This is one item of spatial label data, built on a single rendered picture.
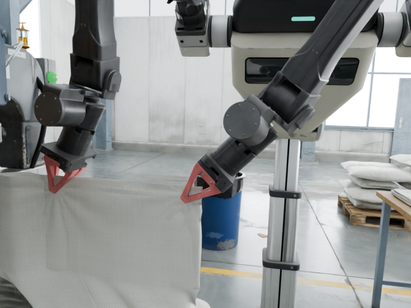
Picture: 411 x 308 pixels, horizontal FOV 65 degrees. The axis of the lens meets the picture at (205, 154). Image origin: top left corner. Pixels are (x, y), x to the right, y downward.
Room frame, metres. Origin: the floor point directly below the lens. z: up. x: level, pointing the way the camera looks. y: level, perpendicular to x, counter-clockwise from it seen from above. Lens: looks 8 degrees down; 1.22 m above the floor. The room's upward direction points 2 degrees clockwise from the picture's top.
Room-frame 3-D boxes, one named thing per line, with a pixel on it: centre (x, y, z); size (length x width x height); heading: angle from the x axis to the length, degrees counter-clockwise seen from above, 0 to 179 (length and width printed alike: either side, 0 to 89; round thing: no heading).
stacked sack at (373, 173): (3.60, -1.96, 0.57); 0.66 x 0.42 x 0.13; 73
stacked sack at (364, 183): (3.81, -1.97, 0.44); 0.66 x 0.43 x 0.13; 170
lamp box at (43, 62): (0.85, 0.43, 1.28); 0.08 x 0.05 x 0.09; 80
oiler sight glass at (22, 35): (0.78, 0.43, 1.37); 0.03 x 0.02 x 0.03; 80
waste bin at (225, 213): (2.89, -0.13, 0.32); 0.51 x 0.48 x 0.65; 170
